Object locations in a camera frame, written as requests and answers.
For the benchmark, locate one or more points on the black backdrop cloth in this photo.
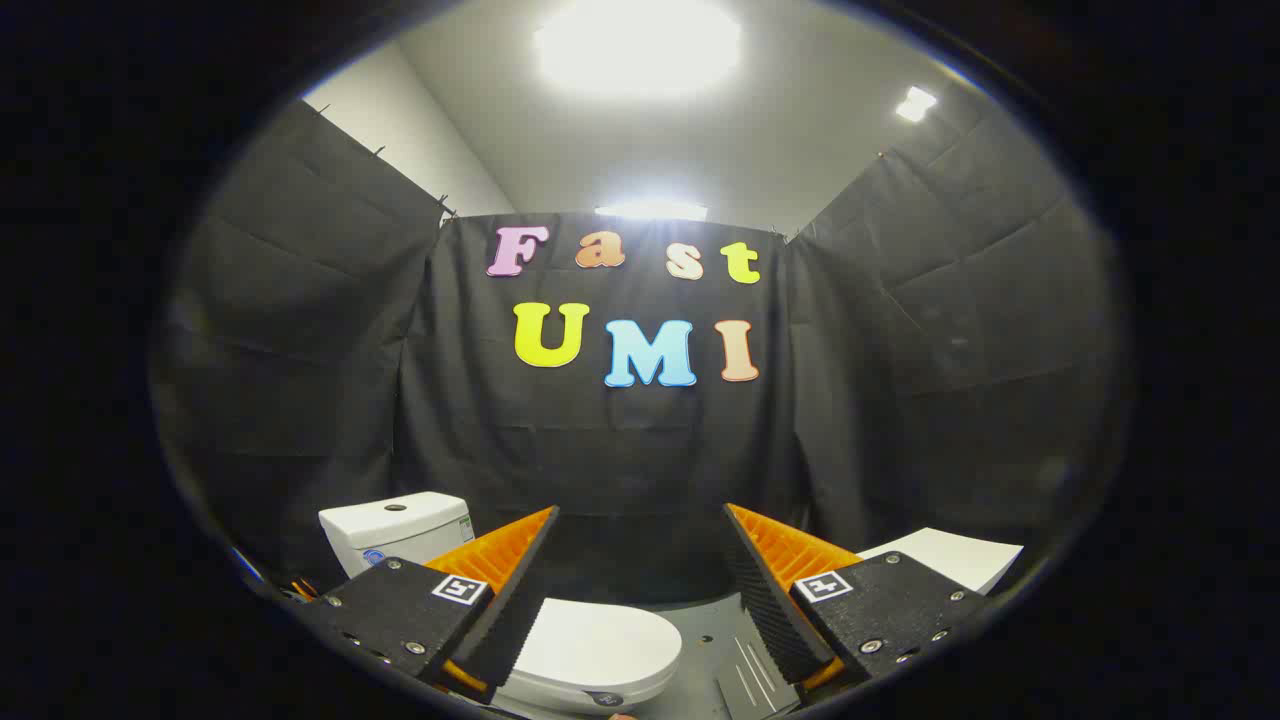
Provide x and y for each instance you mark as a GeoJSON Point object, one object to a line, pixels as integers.
{"type": "Point", "coordinates": [620, 450]}

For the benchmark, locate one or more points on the large round ceiling light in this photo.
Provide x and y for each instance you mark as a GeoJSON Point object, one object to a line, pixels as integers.
{"type": "Point", "coordinates": [638, 45]}

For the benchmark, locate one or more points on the white drawer cabinet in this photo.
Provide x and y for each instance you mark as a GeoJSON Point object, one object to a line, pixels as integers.
{"type": "Point", "coordinates": [950, 558]}

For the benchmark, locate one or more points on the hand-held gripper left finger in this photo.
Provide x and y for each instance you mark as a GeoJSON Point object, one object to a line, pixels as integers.
{"type": "Point", "coordinates": [510, 610]}

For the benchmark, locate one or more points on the small ceiling light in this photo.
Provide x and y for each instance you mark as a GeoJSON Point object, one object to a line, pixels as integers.
{"type": "Point", "coordinates": [915, 104]}

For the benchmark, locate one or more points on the white toilet tank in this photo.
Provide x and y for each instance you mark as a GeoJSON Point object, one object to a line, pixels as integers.
{"type": "Point", "coordinates": [395, 530]}

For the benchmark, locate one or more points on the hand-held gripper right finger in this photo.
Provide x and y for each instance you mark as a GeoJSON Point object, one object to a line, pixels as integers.
{"type": "Point", "coordinates": [770, 610]}

